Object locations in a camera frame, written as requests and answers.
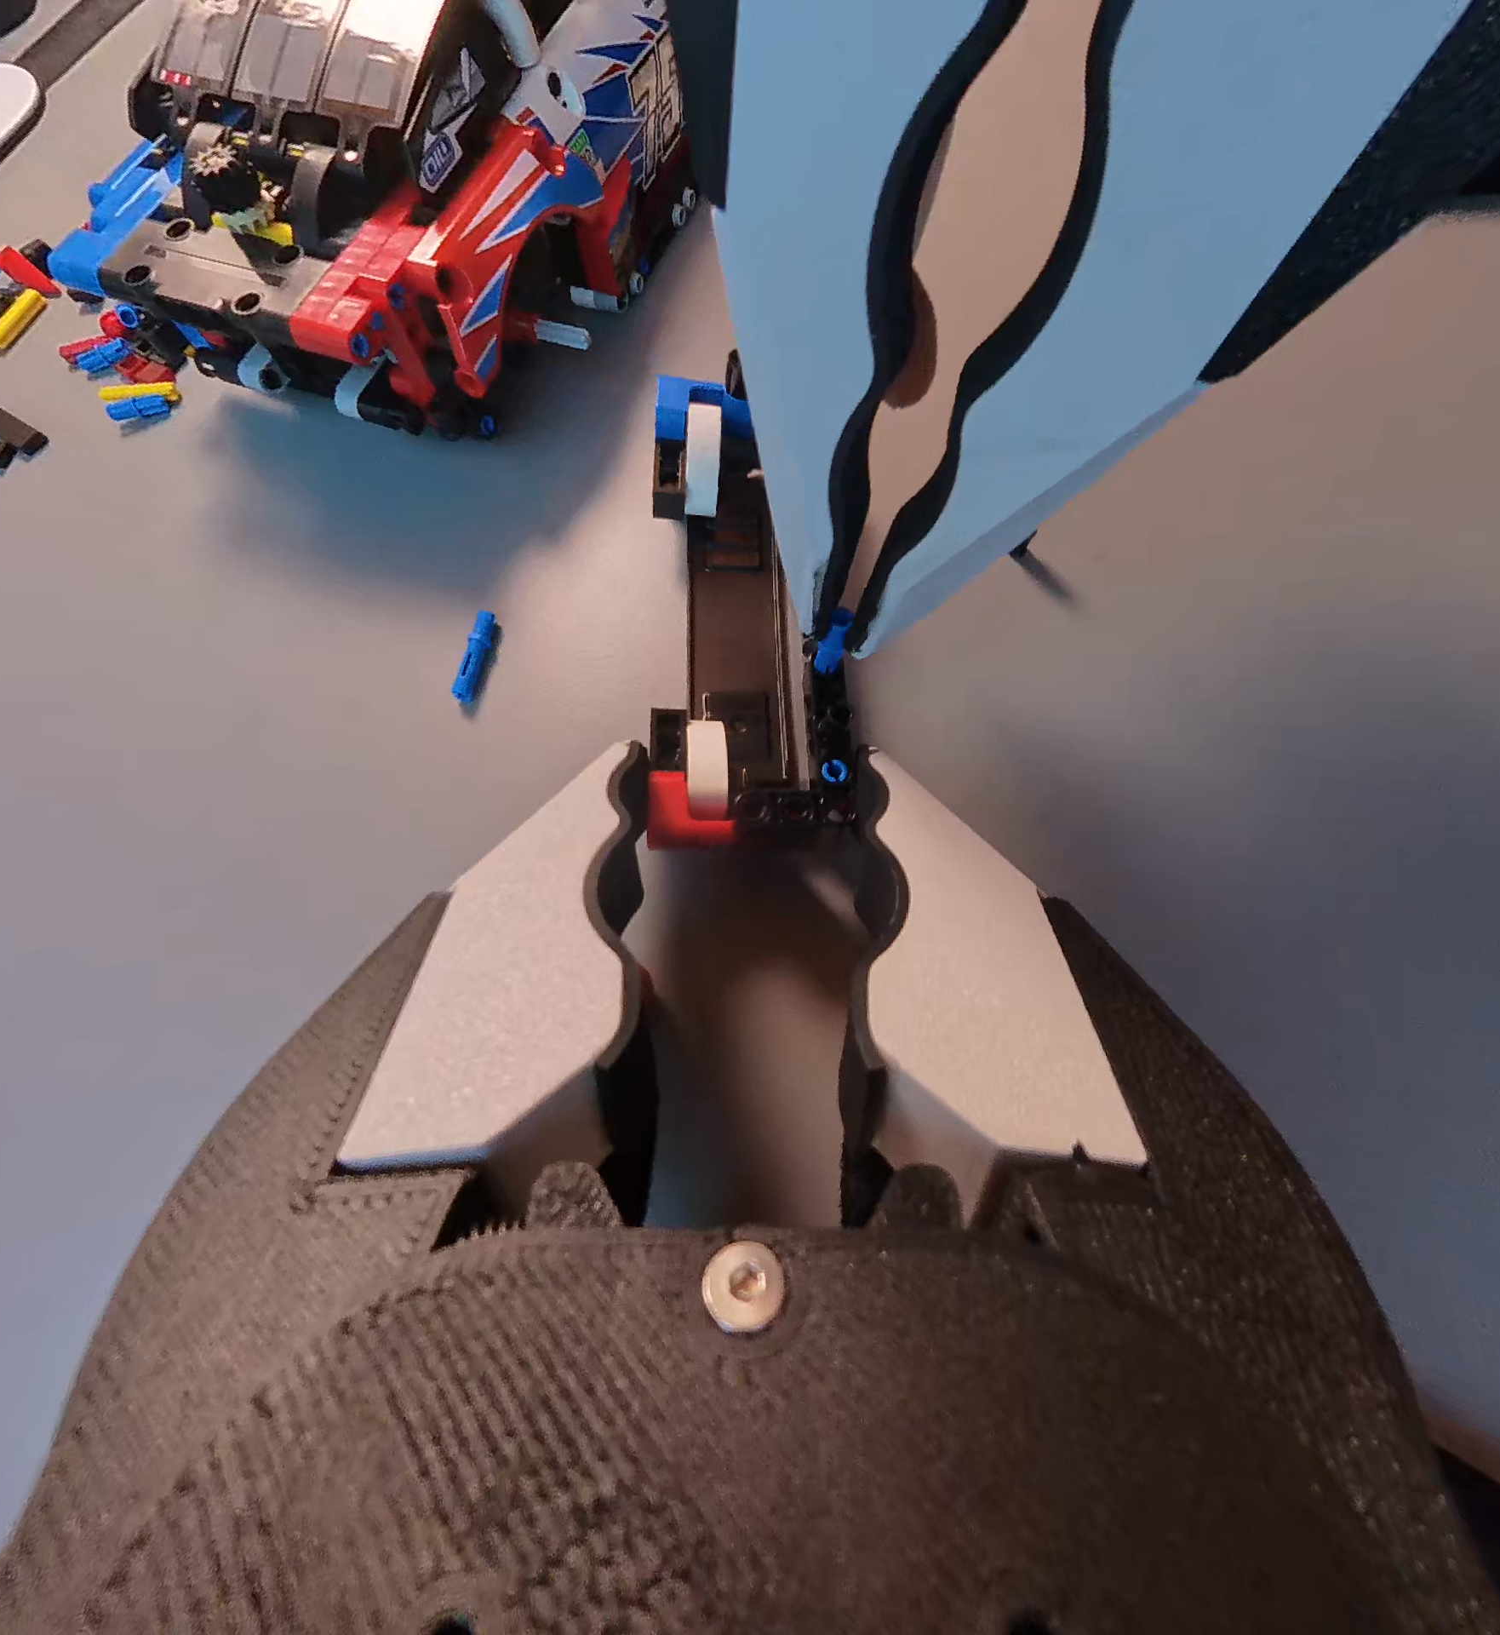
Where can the red blue lego car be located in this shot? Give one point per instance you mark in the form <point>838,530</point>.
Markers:
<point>443,281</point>

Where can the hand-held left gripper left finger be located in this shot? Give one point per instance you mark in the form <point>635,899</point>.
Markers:
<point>494,1023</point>

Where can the black lego chassis frame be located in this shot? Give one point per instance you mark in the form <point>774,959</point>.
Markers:
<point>731,614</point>

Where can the blue lego pin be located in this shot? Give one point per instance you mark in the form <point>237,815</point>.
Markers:
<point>474,655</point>
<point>832,640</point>

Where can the pile of small lego pieces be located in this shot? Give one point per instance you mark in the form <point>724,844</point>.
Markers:
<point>16,317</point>

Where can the black lego pin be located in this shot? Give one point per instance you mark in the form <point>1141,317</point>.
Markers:
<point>1028,559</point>

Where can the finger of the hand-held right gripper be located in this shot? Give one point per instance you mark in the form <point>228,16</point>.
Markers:
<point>1184,192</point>
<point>802,192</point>

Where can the person's right hand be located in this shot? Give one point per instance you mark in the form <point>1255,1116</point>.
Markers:
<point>922,351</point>

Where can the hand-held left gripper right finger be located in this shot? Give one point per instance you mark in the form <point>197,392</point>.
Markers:
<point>992,1023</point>

